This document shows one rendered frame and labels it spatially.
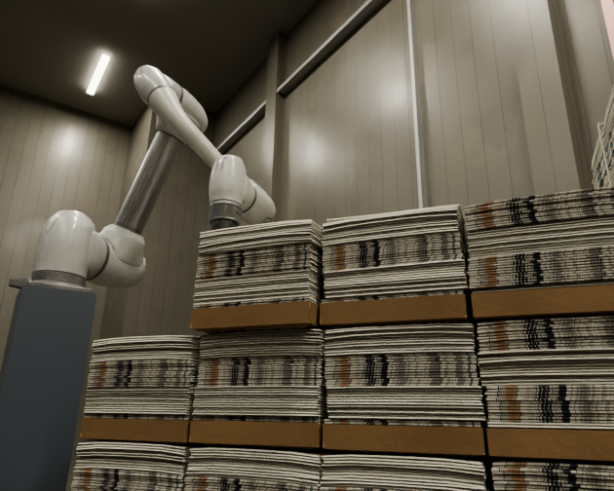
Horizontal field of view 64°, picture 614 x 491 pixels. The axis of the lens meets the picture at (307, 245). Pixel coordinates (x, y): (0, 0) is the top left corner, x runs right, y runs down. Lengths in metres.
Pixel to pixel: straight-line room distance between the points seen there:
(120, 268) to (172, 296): 6.88
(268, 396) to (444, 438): 0.34
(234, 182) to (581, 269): 0.88
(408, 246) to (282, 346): 0.33
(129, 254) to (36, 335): 0.42
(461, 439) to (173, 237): 8.21
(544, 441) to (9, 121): 10.37
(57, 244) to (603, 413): 1.45
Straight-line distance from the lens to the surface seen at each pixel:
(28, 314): 1.60
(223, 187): 1.39
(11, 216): 10.03
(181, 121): 1.66
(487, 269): 0.96
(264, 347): 1.04
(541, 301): 0.95
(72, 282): 1.66
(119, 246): 1.79
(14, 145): 10.53
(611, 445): 0.94
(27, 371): 1.58
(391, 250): 1.00
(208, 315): 1.10
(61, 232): 1.69
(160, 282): 8.64
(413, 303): 0.96
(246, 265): 1.08
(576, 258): 0.97
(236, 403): 1.06
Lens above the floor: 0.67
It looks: 19 degrees up
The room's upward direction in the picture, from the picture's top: 1 degrees clockwise
